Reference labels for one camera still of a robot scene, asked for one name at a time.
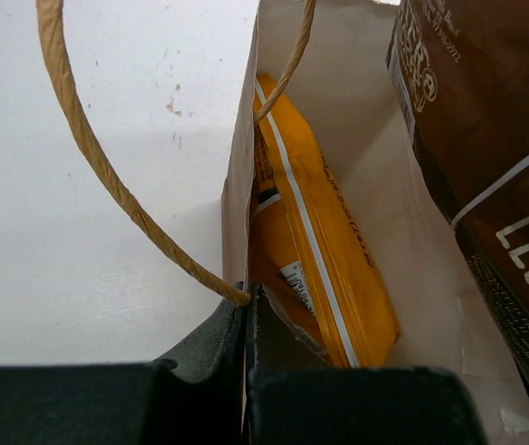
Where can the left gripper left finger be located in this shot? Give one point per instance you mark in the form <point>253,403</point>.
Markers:
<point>191,394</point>

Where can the brown paper bag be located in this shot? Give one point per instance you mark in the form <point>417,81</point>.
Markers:
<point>343,89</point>

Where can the orange Kettle chips bag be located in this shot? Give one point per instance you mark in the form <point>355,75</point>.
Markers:
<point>307,251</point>

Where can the brown Kettle sea salt chips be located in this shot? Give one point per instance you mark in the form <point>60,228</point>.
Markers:
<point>461,69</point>

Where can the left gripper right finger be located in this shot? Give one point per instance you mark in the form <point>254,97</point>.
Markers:
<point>296,397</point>

